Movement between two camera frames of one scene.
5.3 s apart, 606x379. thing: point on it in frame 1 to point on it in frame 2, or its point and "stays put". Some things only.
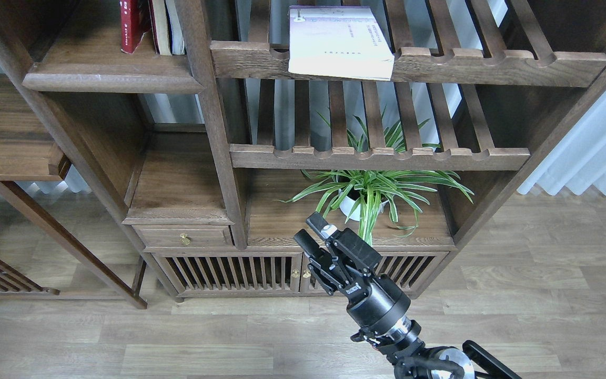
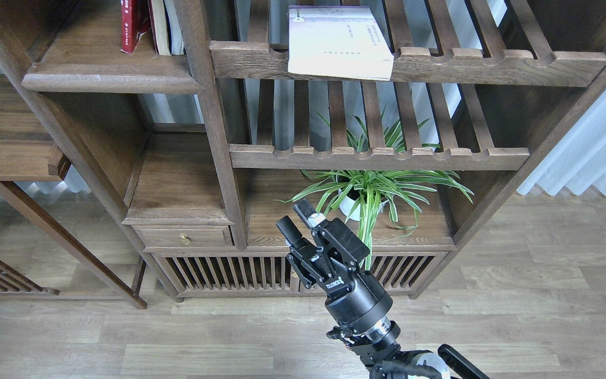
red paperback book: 134,23 stays put
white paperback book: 342,41 stays put
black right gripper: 377,305 to 357,297
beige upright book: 162,27 stays put
